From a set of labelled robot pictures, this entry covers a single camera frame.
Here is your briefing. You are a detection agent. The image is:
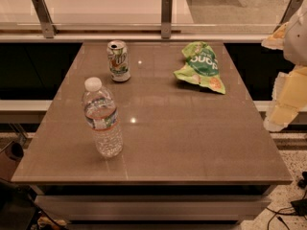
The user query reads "right metal railing bracket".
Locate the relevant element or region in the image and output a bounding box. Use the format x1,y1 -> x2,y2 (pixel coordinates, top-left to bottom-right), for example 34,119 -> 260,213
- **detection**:
274,0 -> 306,31

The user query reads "left metal railing bracket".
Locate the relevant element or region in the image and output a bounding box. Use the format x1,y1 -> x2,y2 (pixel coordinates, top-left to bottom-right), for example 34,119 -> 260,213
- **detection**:
32,0 -> 57,38

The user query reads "dark round object left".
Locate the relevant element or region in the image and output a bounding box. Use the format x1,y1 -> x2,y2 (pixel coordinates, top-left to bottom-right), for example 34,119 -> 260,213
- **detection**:
0,141 -> 25,180

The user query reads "middle metal railing bracket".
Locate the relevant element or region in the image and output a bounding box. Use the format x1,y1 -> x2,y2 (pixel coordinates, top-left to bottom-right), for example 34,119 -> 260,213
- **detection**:
161,0 -> 173,39

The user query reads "7up soda can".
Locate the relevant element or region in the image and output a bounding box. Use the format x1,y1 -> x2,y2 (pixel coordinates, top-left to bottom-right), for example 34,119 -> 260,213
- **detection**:
106,40 -> 130,82

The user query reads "metal railing bracket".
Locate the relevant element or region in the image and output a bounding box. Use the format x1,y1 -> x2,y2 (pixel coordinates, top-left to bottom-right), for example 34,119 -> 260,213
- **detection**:
161,0 -> 173,39
32,0 -> 57,38
274,0 -> 306,31

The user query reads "brown table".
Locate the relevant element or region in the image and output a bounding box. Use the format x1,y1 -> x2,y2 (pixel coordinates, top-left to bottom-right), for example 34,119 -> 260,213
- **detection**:
12,42 -> 292,221

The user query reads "green chip bag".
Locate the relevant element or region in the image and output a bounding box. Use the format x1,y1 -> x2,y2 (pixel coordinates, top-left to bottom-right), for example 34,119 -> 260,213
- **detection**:
174,41 -> 225,94

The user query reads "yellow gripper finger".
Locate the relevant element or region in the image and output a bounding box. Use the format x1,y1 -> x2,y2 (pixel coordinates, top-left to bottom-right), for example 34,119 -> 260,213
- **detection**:
264,65 -> 307,132
261,23 -> 288,50

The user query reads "clear plastic water bottle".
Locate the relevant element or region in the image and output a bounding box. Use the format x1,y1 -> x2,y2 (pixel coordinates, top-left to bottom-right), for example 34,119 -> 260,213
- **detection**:
82,77 -> 124,159

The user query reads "black power adapter with cable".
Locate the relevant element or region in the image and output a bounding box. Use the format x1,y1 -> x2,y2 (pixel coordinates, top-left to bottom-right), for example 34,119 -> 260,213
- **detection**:
267,171 -> 307,230

